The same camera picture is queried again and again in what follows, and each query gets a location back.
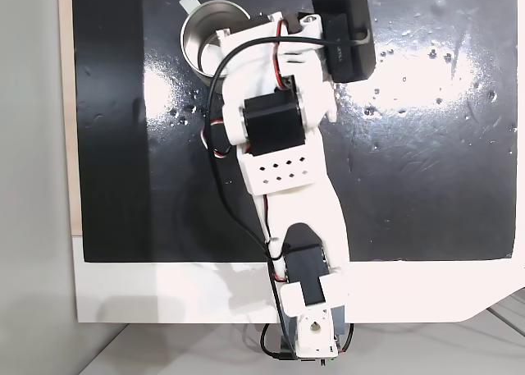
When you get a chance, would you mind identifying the pale green cup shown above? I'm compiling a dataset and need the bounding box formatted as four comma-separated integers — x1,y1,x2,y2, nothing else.
179,0,253,88

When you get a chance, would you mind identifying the black table mat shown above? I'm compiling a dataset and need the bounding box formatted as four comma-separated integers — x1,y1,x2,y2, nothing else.
71,0,517,265

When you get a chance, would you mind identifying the red white black servo cable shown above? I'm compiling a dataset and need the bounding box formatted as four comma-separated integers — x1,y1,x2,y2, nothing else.
199,119,233,161

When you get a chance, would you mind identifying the black oval camera box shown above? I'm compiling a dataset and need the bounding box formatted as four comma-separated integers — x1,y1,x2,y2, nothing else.
310,0,377,85

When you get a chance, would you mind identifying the long black camera cable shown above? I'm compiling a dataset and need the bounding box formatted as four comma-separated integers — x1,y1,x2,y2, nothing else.
203,36,336,351

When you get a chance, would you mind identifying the black base power cable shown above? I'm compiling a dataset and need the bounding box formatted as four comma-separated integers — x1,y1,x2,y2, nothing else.
259,320,355,362

